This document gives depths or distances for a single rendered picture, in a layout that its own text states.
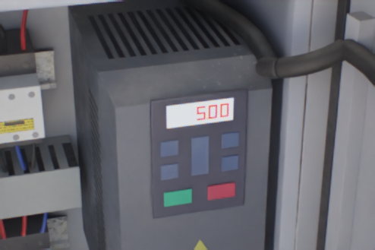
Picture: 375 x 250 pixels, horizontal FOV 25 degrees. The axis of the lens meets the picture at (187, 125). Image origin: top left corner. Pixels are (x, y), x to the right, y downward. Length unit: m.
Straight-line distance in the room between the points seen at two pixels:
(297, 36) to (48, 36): 0.24
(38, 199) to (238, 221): 0.18
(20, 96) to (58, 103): 0.11
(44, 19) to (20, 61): 0.07
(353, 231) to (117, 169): 0.18
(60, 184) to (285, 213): 0.20
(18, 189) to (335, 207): 0.27
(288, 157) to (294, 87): 0.06
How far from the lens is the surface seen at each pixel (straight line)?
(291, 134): 0.62
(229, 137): 0.61
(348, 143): 0.58
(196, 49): 0.63
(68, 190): 0.73
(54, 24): 0.73
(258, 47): 0.62
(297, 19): 0.58
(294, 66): 0.55
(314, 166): 0.64
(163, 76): 0.60
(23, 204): 0.73
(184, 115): 0.59
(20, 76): 0.68
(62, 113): 0.76
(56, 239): 0.83
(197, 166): 0.61
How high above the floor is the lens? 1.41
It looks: 28 degrees down
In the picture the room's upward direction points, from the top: straight up
